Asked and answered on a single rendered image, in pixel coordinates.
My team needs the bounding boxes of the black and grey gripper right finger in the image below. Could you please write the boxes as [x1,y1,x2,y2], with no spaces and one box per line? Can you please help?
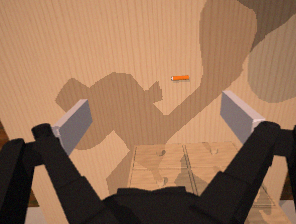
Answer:
[175,90,296,224]

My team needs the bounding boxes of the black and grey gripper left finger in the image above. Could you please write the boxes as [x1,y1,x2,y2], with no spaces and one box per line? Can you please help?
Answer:
[0,99,120,224]

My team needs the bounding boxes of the orange cylinder with grey end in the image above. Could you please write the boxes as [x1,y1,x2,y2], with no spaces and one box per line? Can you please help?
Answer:
[171,75,189,81]

